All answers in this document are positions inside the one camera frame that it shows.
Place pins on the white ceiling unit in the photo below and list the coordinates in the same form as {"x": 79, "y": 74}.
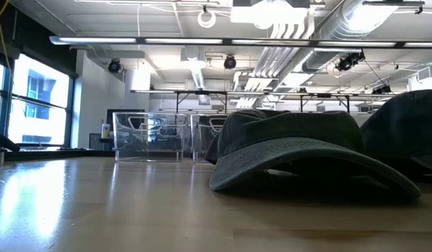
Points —
{"x": 268, "y": 15}

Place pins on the dark window frame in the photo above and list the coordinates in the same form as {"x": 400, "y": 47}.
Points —
{"x": 7, "y": 105}

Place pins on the silver ventilation duct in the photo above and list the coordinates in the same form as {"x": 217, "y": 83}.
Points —
{"x": 341, "y": 28}

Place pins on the dark olive baseball cap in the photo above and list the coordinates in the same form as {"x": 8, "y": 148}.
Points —
{"x": 306, "y": 157}

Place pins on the background black rig frame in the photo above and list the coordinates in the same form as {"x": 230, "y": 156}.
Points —
{"x": 201, "y": 92}

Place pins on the black background monitor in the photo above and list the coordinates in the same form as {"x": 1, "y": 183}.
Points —
{"x": 109, "y": 119}

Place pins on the black aluminium table frame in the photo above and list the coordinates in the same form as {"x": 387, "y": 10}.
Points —
{"x": 61, "y": 154}

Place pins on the white ceiling vent duct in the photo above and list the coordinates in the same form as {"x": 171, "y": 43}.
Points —
{"x": 194, "y": 66}

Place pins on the dark cabinet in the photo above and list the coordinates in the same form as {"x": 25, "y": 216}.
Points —
{"x": 96, "y": 141}

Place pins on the white ceiling pipe bundle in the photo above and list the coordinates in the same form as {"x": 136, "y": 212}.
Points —
{"x": 271, "y": 63}

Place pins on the black ceiling camera cluster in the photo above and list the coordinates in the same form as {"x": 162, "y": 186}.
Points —
{"x": 382, "y": 90}
{"x": 348, "y": 61}

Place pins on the grey baseball cap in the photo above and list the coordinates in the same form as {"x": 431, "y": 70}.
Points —
{"x": 408, "y": 126}

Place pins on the clear plastic bin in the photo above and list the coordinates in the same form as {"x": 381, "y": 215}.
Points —
{"x": 149, "y": 120}
{"x": 198, "y": 147}

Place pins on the yellow white bottle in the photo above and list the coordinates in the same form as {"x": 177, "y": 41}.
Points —
{"x": 105, "y": 131}

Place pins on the long ceiling light bar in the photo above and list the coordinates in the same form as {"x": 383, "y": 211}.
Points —
{"x": 184, "y": 41}

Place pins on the black ceiling spotlight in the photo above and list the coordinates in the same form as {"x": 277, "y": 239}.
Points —
{"x": 114, "y": 66}
{"x": 229, "y": 62}

